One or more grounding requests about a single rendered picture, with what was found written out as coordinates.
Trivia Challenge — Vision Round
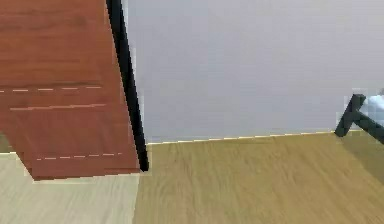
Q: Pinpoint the reddish brown wooden room door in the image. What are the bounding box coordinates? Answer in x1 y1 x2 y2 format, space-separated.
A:
0 0 150 182

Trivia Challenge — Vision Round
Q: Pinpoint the dark green framed bed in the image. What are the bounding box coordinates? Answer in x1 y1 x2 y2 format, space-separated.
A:
334 88 384 146

